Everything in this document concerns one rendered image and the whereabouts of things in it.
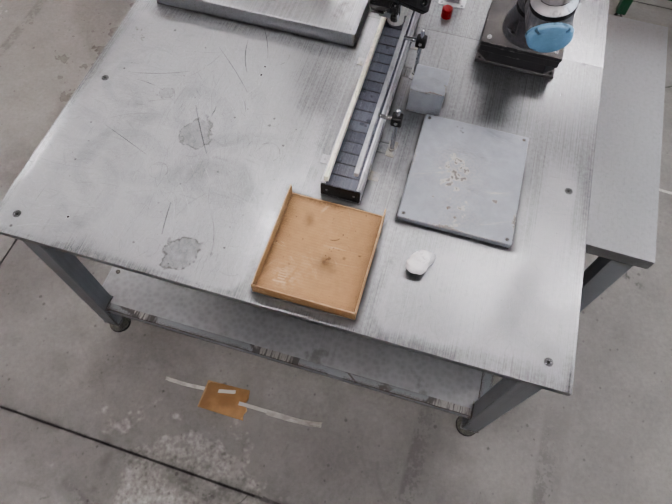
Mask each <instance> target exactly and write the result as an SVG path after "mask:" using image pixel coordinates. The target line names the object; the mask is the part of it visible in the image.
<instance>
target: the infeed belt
mask: <svg viewBox="0 0 672 504"><path fill-rule="evenodd" d="M414 13H415V11H413V13H412V16H411V19H410V22H409V25H408V28H407V31H406V34H405V35H406V36H407V34H408V31H409V28H410V25H411V22H412V19H413V16H414ZM403 25H404V23H403ZM403 25H402V26H400V27H392V26H390V25H389V24H388V23H387V19H386V22H385V24H384V27H383V30H382V33H381V36H380V38H379V41H378V44H377V47H376V49H375V52H374V55H373V58H372V61H371V63H370V66H369V69H368V72H367V75H366V77H365V80H364V83H363V86H362V88H361V91H360V94H359V97H358V100H357V102H356V105H355V108H354V111H353V114H352V116H351V119H350V122H349V125H348V127H347V130H346V133H345V136H344V139H343V141H342V144H341V147H340V150H339V153H338V155H337V158H336V161H335V164H334V166H333V169H332V172H331V175H330V178H329V180H328V181H326V183H325V185H328V186H332V187H336V188H340V189H344V190H348V191H351V192H356V190H357V187H358V184H359V181H360V178H361V175H362V172H363V168H364V165H365V162H366V159H367V156H368V153H369V150H370V147H371V144H372V141H373V138H374V135H375V132H376V129H377V126H378V123H379V120H380V118H378V119H377V122H376V125H375V128H374V131H373V134H372V137H371V140H370V143H369V146H368V149H367V152H366V155H365V158H364V161H363V164H362V167H361V170H360V173H359V176H358V177H356V176H354V171H355V168H356V165H357V162H358V159H359V156H360V153H361V150H362V147H363V144H364V141H365V138H366V135H367V132H368V129H369V127H370V124H371V121H372V118H373V115H374V112H375V109H376V106H377V103H378V100H379V97H380V94H381V91H382V88H383V85H384V82H385V79H386V76H387V73H388V70H389V67H390V64H391V61H392V58H393V55H394V52H395V49H396V46H397V43H398V40H399V37H400V34H401V31H402V28H403ZM404 43H405V40H403V43H402V46H401V49H400V52H399V55H398V58H397V61H396V64H395V67H394V70H393V73H392V76H391V79H390V82H389V86H388V89H387V92H386V95H385V98H384V101H383V104H382V107H381V110H380V113H381V114H382V110H383V107H384V104H385V101H386V98H387V95H388V92H389V89H390V86H391V83H392V80H393V77H394V74H395V71H396V68H397V65H398V62H399V58H400V56H401V53H402V49H403V46H404Z"/></svg>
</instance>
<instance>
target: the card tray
mask: <svg viewBox="0 0 672 504"><path fill-rule="evenodd" d="M385 214H386V209H385V210H384V214H383V216H382V215H378V214H374V213H371V212H367V211H363V210H359V209H355V208H351V207H347V206H344V205H340V204H336V203H332V202H328V201H324V200H320V199H317V198H313V197H309V196H305V195H301V194H297V193H293V192H292V185H291V184H290V186H289V189H288V192H287V194H286V197H285V199H284V202H283V204H282V207H281V209H280V212H279V214H278V217H277V219H276V222H275V224H274V227H273V229H272V232H271V234H270V237H269V240H268V242H267V245H266V247H265V250H264V252H263V255H262V257H261V260H260V262H259V265H258V267H257V270H256V272H255V275H254V277H253V280H252V283H251V288H252V291H253V292H257V293H260V294H264V295H268V296H271V297H275V298H278V299H282V300H285V301H289V302H292V303H296V304H300V305H303V306H307V307H310V308H314V309H317V310H321V311H324V312H328V313H331V314H335V315H339V316H342V317H346V318H349V319H353V320H355V318H356V314H357V311H358V308H359V304H360V301H361V297H362V294H363V290H364V287H365V284H366V280H367V277H368V273H369V270H370V266H371V263H372V260H373V256H374V253H375V249H376V246H377V242H378V239H379V236H380V232H381V229H382V225H383V222H384V218H385Z"/></svg>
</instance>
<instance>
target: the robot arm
mask: <svg viewBox="0 0 672 504"><path fill-rule="evenodd" d="M578 2H579V0H518V1H517V3H516V4H515V5H514V6H513V8H512V9H511V10H510V11H509V12H508V13H507V15H506V17H505V19H504V22H503V33H504V35H505V37H506V38H507V39H508V40H509V41H510V42H511V43H512V44H514V45H516V46H518V47H521V48H525V49H532V50H534V51H536V52H541V53H549V52H554V51H557V50H559V49H561V48H564V47H565V46H567V45H568V44H569V43H570V42H571V40H572V39H573V33H574V28H573V20H574V16H575V13H576V9H577V6H578ZM430 4H431V0H370V2H369V6H370V11H371V12H376V13H379V15H380V16H382V17H386V18H389V19H390V20H391V22H395V23H396V22H397V21H398V19H399V17H400V13H401V7H402V6H404V7H406V8H409V9H411V10H413V11H416V12H418V13H420V14H424V13H427V12H428V11H429V8H430ZM371 6H372V8H375V9H376V10H374V9H371Z"/></svg>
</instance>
